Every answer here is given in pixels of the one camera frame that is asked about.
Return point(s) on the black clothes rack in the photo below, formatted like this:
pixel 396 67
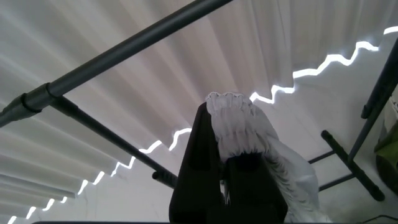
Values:
pixel 124 49

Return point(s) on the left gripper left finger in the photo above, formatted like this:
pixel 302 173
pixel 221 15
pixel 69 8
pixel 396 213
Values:
pixel 196 180

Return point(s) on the pale grey shorts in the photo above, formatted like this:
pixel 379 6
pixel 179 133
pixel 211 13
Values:
pixel 239 124

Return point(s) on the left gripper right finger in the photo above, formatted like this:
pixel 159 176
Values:
pixel 255 193

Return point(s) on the green garment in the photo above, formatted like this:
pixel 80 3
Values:
pixel 388 146

